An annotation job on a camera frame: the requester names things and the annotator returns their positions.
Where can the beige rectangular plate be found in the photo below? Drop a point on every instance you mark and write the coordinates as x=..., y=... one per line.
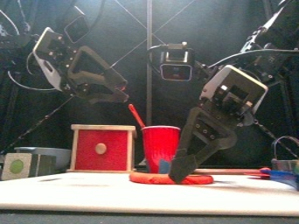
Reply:
x=230, y=171

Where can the red plastic cup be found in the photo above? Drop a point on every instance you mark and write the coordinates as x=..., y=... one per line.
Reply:
x=159, y=145

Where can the white cutting board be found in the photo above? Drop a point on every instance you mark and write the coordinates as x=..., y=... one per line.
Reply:
x=117, y=195

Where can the wooden box red front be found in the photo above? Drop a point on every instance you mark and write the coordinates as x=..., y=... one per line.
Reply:
x=102, y=160

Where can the grey bowl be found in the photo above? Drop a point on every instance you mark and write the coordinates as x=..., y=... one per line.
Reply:
x=54, y=154

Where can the blue and red spoon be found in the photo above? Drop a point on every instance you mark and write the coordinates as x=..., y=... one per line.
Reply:
x=286, y=176

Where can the cube with green dot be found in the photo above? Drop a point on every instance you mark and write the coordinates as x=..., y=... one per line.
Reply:
x=18, y=166

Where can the vertical metal frame pole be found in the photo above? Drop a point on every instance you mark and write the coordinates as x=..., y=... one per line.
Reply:
x=150, y=96

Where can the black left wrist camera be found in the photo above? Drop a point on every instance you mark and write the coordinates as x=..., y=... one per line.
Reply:
x=77, y=29

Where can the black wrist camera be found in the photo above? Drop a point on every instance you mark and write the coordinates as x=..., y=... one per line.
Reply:
x=175, y=71
x=77, y=29

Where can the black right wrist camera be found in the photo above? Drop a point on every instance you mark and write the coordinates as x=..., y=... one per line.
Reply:
x=175, y=71

